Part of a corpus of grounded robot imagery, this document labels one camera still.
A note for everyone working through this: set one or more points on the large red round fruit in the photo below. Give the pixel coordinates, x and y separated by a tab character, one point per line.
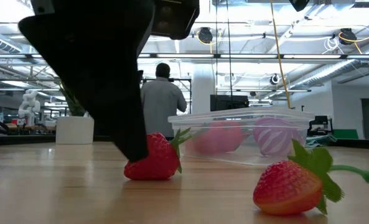
221	137

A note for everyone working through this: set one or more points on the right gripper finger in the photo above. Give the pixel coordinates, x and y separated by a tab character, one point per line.
299	4

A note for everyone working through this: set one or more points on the person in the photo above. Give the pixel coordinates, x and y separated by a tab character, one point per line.
162	102

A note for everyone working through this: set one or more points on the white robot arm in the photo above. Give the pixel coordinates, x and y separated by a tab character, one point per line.
28	107

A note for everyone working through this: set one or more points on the red strawberry with leaves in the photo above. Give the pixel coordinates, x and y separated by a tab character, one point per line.
162	158

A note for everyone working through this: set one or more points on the green board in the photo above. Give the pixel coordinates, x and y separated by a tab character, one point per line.
346	133

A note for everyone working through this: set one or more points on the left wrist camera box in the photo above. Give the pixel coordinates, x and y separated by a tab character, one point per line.
175	18

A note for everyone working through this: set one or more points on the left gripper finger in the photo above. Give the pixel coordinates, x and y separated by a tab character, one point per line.
94	77

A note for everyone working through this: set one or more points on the clear plastic tupperware container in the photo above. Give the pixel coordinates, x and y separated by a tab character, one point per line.
240	112

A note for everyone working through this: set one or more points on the long-stemmed red strawberry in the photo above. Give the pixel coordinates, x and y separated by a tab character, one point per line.
283	189

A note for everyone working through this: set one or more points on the black stand equipment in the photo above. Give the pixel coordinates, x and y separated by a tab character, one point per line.
320	124

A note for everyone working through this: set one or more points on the magenta white striped ball fruit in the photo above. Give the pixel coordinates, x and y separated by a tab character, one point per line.
274	137

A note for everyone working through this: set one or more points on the black screen panel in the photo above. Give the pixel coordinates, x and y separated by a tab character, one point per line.
229	102

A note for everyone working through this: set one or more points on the light blue cloth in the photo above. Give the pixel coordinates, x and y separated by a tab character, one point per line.
319	141

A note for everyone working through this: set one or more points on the green plant in white pot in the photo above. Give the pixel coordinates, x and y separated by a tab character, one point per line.
74	130

